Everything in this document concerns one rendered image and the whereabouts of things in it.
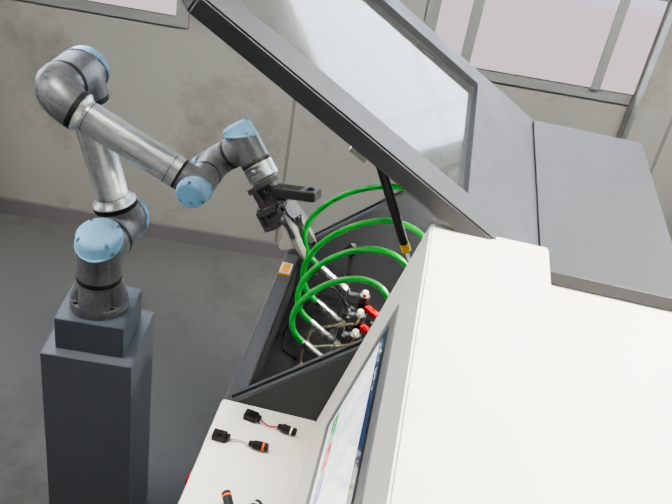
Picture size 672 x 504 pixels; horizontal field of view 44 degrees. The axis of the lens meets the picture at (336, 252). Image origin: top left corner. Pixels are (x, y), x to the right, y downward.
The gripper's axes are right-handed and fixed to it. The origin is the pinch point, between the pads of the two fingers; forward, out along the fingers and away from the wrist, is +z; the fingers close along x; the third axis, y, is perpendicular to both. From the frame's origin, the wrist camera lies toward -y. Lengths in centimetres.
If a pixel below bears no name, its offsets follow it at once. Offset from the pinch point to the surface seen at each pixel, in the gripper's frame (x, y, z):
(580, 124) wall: -192, -47, 20
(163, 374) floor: -79, 123, 28
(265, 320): -2.9, 22.9, 12.2
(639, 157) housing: -33, -75, 18
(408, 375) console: 77, -43, 15
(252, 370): 15.3, 21.7, 19.1
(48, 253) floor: -119, 179, -38
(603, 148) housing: -32, -68, 12
